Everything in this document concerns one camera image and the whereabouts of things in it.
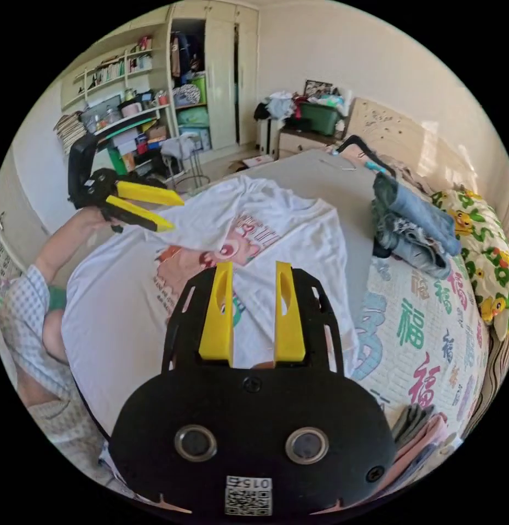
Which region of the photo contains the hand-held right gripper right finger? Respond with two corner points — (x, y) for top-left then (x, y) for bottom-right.
(273, 260), (308, 369)

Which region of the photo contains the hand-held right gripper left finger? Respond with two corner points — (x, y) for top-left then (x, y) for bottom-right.
(198, 261), (235, 369)

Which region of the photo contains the person's left forearm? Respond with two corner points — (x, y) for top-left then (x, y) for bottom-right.
(32, 213), (100, 284)

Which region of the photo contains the white printed short sleeve shirt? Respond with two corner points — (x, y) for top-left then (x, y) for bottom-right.
(60, 175), (361, 438)

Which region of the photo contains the person's left hand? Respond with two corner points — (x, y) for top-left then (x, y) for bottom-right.
(76, 206), (115, 231)

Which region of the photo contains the metal stool with clothes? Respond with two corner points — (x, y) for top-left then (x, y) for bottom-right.
(160, 135), (211, 193)

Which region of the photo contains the flat carton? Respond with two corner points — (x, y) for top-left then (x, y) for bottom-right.
(227, 155), (276, 174)

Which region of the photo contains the bed with printed quilt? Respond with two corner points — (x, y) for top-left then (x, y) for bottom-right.
(61, 96), (509, 508)

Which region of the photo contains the cream wardrobe cupboard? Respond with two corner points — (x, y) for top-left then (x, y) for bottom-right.
(167, 1), (260, 153)

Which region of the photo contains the pile of denim clothes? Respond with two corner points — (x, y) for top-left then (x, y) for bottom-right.
(370, 171), (463, 281)

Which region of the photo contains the person's body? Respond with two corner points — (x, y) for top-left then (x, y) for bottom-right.
(0, 262), (114, 487)

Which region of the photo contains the pile of folded clothes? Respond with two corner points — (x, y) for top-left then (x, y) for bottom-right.
(389, 403), (465, 489)

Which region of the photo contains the wooden nightstand with green bin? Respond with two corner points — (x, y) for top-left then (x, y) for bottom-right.
(253, 79), (355, 160)

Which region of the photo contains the black clothes hanger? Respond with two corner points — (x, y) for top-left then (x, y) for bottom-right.
(336, 134), (397, 178)

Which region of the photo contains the yellow green floral pillow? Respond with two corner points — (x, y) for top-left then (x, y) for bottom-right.
(430, 188), (509, 342)

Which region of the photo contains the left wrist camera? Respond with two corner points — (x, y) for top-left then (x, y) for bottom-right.
(67, 133), (100, 211)

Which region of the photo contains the cream wall shelf with desk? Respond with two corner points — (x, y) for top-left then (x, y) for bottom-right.
(53, 22), (174, 175)

